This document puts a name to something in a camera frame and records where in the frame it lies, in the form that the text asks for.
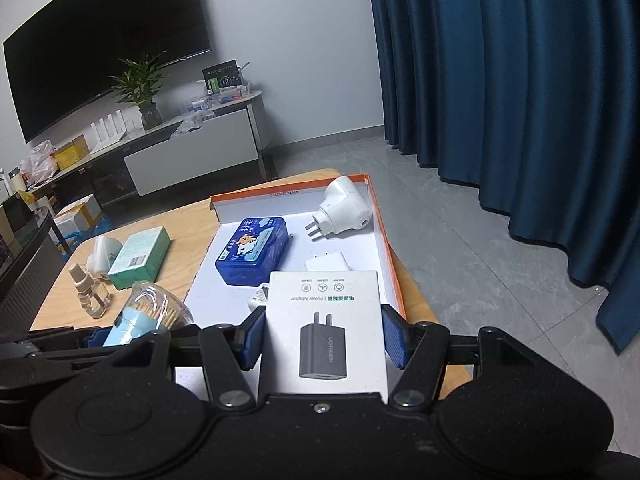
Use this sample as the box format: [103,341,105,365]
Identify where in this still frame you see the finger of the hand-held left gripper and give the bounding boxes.
[0,346,121,368]
[0,326,113,348]

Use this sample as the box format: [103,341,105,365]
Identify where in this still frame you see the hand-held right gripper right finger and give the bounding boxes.
[381,303,541,409]

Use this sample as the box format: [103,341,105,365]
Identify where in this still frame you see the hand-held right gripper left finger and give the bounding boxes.
[107,306,266,409]

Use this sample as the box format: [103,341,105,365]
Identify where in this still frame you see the white cube charger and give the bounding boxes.
[246,282,273,313]

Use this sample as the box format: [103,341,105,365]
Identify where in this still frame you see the light blue toothpick holder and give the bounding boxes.
[102,282,195,348]

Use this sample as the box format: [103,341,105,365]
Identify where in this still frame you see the white adapter box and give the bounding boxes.
[257,270,390,396]

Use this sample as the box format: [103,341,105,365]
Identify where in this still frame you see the blue cartoon tin box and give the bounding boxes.
[215,216,291,287]

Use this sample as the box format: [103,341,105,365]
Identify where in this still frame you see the green cardboard box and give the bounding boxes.
[107,226,171,291]

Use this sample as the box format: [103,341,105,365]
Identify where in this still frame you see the orange cardboard box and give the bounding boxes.
[175,172,406,391]

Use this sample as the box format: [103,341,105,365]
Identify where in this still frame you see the white plug-in night light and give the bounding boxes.
[306,176,373,242]

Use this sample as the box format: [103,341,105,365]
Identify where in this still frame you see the clear repellent liquid bottle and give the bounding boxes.
[69,262,113,320]

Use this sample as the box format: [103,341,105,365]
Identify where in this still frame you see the white mug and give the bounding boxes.
[86,236,124,277]

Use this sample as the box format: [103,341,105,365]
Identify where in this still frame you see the round black coffee table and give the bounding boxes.
[0,205,68,333]

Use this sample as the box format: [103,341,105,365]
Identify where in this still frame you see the blue bag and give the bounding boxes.
[50,212,108,256]

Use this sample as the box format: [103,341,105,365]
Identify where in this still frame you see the white yellow carton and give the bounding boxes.
[52,194,103,238]

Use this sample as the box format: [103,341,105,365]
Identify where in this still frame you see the white tv cabinet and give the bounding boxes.
[27,89,273,211]

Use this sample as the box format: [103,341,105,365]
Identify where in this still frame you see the white plastic bag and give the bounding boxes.
[20,140,58,186]

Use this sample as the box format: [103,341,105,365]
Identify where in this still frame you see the yellow box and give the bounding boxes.
[54,135,90,171]

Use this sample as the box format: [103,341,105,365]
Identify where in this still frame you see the white router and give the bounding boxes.
[90,108,132,153]

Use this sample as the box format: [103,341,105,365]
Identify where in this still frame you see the clear plastic wrap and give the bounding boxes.
[170,112,216,137]

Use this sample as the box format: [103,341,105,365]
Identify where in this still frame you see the bamboo plant in dark vase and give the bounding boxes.
[109,54,168,131]

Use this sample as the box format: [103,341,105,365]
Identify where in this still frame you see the pile of small boxes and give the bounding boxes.
[179,82,251,113]

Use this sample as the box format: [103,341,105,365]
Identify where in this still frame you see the black green box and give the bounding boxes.
[202,60,243,95]

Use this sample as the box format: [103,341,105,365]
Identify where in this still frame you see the blue curtain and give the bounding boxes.
[364,0,640,356]

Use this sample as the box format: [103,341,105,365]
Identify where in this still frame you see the black wall television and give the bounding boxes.
[2,0,213,145]

